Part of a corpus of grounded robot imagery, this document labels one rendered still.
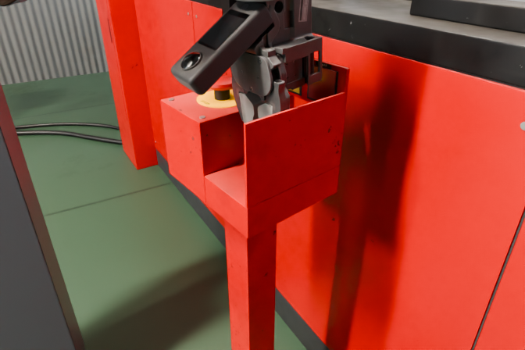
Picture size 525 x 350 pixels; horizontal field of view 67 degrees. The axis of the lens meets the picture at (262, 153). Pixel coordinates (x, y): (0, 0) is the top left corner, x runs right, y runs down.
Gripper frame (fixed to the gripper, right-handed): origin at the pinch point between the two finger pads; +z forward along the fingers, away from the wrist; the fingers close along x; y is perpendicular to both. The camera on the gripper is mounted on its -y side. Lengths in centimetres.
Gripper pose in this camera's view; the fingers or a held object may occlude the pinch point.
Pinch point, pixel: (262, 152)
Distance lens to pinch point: 50.5
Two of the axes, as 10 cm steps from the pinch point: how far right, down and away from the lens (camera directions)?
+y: 7.7, -3.7, 5.2
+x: -6.3, -3.6, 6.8
